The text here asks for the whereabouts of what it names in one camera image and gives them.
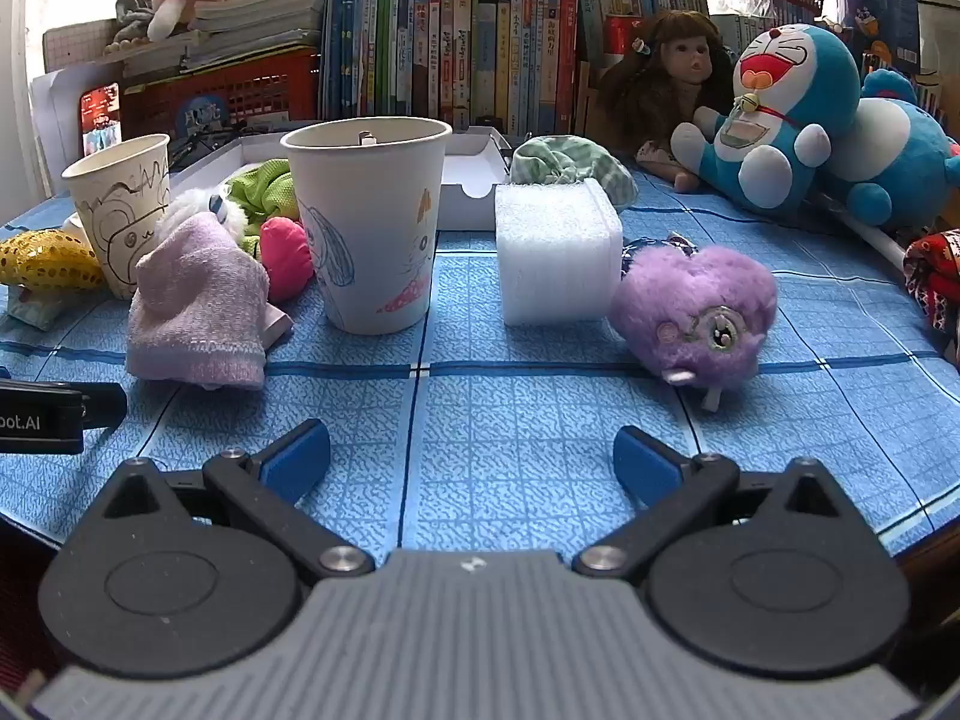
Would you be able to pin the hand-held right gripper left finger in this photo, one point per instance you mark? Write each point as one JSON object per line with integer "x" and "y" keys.
{"x": 296, "y": 459}

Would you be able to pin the grey plush toy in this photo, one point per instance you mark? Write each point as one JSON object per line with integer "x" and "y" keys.
{"x": 135, "y": 11}

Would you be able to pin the large red plastic basket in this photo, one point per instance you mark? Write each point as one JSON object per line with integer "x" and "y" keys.
{"x": 225, "y": 94}

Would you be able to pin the stack of flat books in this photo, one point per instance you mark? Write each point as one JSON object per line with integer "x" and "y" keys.
{"x": 255, "y": 15}

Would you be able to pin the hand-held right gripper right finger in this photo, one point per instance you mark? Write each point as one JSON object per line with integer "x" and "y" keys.
{"x": 645, "y": 463}

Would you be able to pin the purple fluffy plush toy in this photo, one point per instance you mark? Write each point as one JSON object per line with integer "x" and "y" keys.
{"x": 690, "y": 307}

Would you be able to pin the smartphone with lit screen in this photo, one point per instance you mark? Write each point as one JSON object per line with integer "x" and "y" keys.
{"x": 100, "y": 120}

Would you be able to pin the white cardboard box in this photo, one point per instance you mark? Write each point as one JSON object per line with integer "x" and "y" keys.
{"x": 469, "y": 180}

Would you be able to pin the blue patterned tablecloth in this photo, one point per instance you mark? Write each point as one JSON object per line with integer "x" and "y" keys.
{"x": 525, "y": 420}

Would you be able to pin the blue printed box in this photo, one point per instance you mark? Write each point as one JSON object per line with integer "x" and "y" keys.
{"x": 877, "y": 7}

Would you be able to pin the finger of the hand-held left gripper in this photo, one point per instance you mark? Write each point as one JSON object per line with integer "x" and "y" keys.
{"x": 105, "y": 405}

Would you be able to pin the pink knit cloth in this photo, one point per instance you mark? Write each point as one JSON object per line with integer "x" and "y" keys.
{"x": 195, "y": 300}

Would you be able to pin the white foam block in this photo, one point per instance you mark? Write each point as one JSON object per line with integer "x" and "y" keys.
{"x": 555, "y": 247}

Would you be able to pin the paper cup with coloured drawing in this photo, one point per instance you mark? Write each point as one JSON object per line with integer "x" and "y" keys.
{"x": 367, "y": 232}

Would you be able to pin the brown-haired doll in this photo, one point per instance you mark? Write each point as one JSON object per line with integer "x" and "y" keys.
{"x": 660, "y": 90}

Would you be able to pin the row of upright books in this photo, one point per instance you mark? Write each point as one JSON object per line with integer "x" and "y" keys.
{"x": 487, "y": 45}

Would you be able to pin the blue and white plush toy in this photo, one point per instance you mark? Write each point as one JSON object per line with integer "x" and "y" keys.
{"x": 900, "y": 150}

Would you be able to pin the pale green cloth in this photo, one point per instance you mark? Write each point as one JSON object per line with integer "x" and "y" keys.
{"x": 37, "y": 307}

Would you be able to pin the white rod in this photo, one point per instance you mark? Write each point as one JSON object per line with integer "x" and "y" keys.
{"x": 870, "y": 236}

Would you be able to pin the dark blue patterned cloth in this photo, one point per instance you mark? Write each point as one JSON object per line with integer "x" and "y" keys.
{"x": 667, "y": 249}

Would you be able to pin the white paper sheet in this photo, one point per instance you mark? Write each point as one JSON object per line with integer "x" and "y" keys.
{"x": 56, "y": 127}

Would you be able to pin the red patterned cloth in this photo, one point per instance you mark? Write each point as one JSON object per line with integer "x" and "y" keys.
{"x": 934, "y": 277}

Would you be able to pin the paper cup with black drawing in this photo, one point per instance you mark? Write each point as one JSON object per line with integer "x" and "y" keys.
{"x": 120, "y": 210}

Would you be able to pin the pink soft block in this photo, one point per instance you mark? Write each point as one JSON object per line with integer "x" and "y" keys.
{"x": 279, "y": 326}

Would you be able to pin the blue cat plush open mouth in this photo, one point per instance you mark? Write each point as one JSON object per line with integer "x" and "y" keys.
{"x": 787, "y": 90}

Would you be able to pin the pink and green plush toy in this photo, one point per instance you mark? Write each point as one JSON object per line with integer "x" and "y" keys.
{"x": 285, "y": 259}

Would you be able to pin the green checked cloth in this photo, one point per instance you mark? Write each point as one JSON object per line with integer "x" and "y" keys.
{"x": 577, "y": 161}

